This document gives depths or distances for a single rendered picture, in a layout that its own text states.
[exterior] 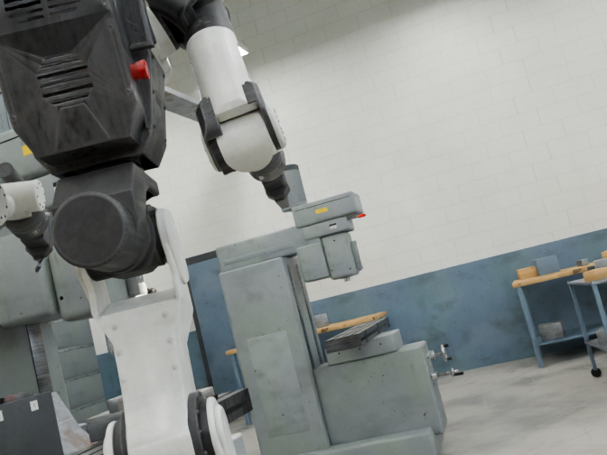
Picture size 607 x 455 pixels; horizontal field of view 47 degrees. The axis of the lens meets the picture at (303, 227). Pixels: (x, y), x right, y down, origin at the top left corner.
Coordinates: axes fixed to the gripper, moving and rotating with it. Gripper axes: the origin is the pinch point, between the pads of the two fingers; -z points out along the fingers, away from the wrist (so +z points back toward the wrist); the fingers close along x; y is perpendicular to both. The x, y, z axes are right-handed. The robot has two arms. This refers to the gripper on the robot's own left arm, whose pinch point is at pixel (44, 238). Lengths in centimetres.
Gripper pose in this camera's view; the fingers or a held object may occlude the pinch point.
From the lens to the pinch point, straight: 174.3
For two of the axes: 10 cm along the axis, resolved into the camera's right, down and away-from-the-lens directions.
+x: -1.5, -9.2, 3.6
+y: -9.9, 1.2, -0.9
